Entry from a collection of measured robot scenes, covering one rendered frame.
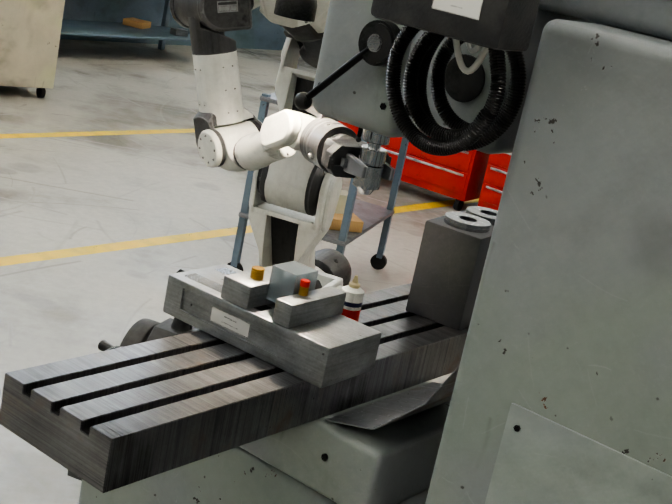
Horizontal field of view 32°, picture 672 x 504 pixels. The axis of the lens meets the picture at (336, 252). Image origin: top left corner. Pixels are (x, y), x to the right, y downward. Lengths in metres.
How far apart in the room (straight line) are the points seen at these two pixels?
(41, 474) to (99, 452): 1.80
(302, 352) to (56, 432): 0.42
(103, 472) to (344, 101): 0.71
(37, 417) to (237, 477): 0.51
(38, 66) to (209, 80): 5.97
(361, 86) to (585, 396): 0.63
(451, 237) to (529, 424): 0.67
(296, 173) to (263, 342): 0.87
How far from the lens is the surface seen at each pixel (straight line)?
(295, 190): 2.70
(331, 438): 1.90
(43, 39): 8.27
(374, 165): 1.97
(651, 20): 1.63
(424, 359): 2.13
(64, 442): 1.64
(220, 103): 2.36
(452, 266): 2.21
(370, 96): 1.86
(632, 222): 1.51
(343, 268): 3.14
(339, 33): 1.90
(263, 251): 2.81
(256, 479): 2.04
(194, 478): 2.15
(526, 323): 1.59
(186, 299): 1.98
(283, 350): 1.86
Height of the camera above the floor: 1.64
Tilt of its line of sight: 16 degrees down
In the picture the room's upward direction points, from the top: 12 degrees clockwise
